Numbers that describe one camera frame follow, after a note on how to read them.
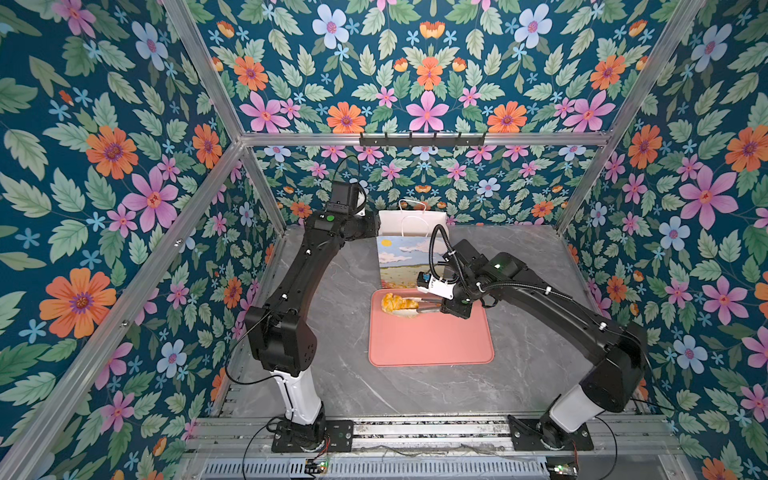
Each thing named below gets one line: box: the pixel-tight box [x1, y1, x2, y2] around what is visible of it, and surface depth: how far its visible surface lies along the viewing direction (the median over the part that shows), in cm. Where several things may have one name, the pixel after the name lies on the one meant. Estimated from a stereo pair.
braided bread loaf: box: [381, 292, 419, 313], surface depth 86 cm
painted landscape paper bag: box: [377, 210, 448, 289], surface depth 90 cm
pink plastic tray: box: [368, 288, 495, 367], surface depth 92 cm
